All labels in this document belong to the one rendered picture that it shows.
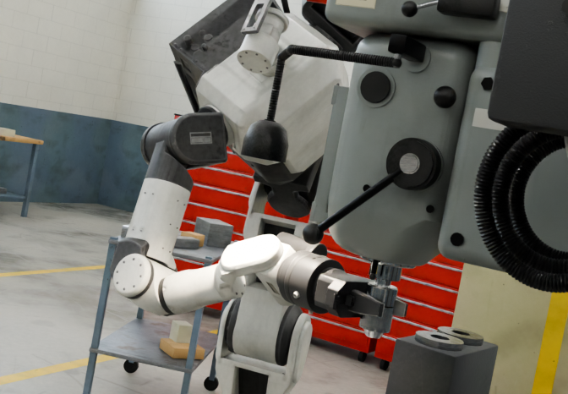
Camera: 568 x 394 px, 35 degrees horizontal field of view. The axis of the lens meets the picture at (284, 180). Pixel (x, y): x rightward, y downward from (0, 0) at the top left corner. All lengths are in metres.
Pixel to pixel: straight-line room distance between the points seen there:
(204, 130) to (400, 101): 0.53
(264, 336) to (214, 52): 0.65
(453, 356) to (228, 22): 0.78
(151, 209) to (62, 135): 10.58
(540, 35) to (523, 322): 2.20
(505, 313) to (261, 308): 1.24
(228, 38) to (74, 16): 10.37
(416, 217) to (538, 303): 1.85
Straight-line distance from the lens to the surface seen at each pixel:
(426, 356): 1.68
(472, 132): 1.20
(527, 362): 3.10
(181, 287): 1.57
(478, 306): 3.11
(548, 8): 0.94
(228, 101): 1.72
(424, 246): 1.28
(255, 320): 2.05
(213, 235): 4.62
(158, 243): 1.65
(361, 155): 1.27
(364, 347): 6.37
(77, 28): 12.21
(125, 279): 1.61
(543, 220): 1.18
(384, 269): 1.34
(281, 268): 1.45
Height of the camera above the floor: 1.46
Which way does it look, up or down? 3 degrees down
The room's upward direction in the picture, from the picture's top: 11 degrees clockwise
